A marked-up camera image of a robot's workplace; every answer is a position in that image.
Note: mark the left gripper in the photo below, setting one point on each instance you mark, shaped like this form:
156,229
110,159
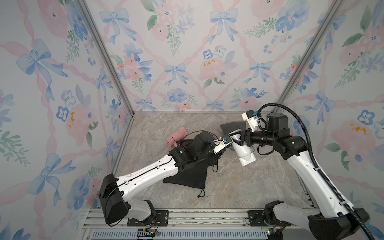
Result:
218,154

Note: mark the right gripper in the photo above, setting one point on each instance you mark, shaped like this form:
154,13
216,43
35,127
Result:
245,136

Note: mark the grey drawstring pouch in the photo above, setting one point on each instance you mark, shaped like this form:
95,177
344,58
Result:
233,127

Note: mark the white hair dryer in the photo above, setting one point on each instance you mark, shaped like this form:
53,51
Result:
245,154

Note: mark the plain black pouch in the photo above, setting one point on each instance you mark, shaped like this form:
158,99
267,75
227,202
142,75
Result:
194,178

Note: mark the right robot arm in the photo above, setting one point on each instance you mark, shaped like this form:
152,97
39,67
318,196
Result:
335,218

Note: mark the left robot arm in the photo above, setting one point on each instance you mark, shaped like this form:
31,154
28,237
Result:
117,193

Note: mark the pink hair dryer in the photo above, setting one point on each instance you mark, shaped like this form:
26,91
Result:
176,137

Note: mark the black pouch with gold logo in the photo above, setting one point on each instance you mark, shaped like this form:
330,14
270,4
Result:
197,153

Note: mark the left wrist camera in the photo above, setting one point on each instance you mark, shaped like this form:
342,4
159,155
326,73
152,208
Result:
226,140

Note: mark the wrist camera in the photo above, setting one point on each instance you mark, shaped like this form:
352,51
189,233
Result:
251,118
226,140

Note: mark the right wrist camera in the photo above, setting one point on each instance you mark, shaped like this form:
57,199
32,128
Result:
251,118

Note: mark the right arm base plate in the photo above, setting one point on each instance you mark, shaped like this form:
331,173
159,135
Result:
256,218

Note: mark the aluminium front rail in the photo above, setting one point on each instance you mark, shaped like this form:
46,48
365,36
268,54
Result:
183,224

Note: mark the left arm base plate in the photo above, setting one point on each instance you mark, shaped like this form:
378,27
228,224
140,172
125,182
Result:
159,218

